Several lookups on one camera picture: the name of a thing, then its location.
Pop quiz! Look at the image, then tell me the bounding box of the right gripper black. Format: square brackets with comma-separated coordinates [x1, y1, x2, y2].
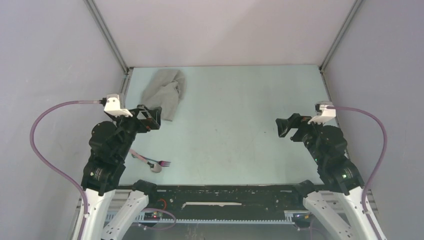
[274, 112, 326, 164]

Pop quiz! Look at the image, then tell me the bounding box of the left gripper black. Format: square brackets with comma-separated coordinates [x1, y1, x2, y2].
[110, 102, 162, 160]

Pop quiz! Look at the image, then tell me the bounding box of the grey cloth napkin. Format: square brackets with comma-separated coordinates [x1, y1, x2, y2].
[141, 68, 187, 122]

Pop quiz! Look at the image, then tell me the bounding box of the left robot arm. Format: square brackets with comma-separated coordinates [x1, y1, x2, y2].
[77, 104, 162, 240]

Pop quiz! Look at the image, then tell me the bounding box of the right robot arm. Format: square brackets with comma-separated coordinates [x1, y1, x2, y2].
[275, 113, 386, 240]

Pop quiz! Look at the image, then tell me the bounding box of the purple metallic fork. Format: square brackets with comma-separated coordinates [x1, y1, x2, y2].
[146, 158, 171, 167]

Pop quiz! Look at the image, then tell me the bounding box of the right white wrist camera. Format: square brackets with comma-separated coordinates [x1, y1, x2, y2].
[307, 101, 336, 124]

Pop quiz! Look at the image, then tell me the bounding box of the pink handled spoon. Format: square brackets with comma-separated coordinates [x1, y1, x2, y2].
[129, 149, 162, 174]

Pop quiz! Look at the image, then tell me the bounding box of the white cable duct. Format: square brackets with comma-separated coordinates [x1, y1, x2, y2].
[105, 211, 311, 225]

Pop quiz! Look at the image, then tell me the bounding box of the left aluminium frame post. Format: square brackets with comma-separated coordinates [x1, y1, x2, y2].
[84, 0, 129, 74]

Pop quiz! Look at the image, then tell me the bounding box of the aluminium frame post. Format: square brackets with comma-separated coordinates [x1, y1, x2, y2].
[319, 0, 365, 73]
[84, 0, 129, 74]

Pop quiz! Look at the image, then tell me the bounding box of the right aluminium frame post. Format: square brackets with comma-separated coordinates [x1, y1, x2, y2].
[319, 0, 365, 73]

